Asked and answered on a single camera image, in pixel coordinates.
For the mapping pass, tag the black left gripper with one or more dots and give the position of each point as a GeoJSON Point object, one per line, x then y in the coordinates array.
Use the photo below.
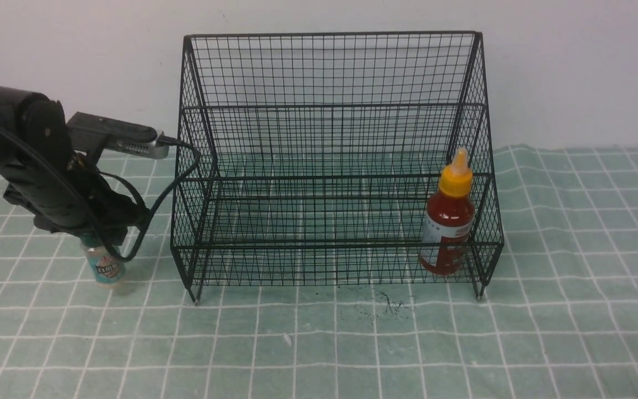
{"type": "Point", "coordinates": [64, 190]}

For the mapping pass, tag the seasoning shaker green cap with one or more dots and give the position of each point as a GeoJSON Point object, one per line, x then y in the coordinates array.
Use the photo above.
{"type": "Point", "coordinates": [107, 270]}

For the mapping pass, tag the red sauce bottle yellow cap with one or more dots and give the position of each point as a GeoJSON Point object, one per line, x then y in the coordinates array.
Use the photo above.
{"type": "Point", "coordinates": [448, 218]}

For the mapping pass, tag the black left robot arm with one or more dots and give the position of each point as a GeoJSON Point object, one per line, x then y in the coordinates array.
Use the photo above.
{"type": "Point", "coordinates": [50, 165]}

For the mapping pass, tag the green checkered tablecloth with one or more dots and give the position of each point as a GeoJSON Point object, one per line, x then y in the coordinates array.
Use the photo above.
{"type": "Point", "coordinates": [559, 320]}

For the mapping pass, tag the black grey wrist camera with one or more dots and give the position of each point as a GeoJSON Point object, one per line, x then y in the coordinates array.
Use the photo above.
{"type": "Point", "coordinates": [93, 134]}

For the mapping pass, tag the black wire mesh rack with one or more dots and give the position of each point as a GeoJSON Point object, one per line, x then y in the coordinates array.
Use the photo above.
{"type": "Point", "coordinates": [319, 152]}

